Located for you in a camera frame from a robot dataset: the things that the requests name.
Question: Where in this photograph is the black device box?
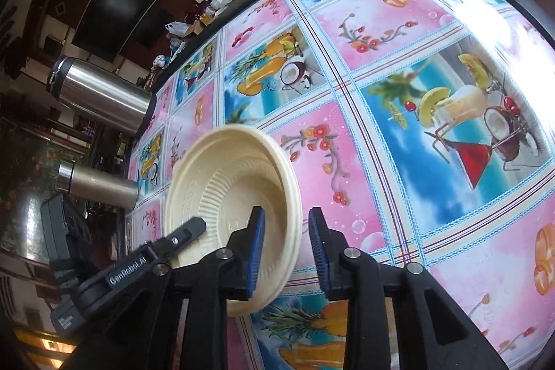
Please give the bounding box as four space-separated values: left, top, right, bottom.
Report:
40 197 94 288

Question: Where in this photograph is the small steel thermos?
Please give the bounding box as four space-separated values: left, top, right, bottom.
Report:
55 161 139 209

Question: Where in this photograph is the printed tablecloth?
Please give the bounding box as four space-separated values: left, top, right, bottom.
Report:
126 0 555 370

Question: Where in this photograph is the cream plastic plate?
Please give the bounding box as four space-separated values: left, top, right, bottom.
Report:
166 125 300 316
243 145 303 316

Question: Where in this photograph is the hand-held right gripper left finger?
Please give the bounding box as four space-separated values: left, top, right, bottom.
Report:
78 206 266 370

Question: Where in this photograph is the black television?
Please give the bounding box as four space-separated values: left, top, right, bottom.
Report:
70 0 175 62

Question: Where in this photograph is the large steel thermos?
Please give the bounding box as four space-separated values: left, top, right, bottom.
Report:
45 54 157 137

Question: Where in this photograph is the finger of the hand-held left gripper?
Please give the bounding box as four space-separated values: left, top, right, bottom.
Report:
130 217 207 267

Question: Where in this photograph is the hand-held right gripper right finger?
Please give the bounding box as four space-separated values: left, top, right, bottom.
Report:
309 207 508 370

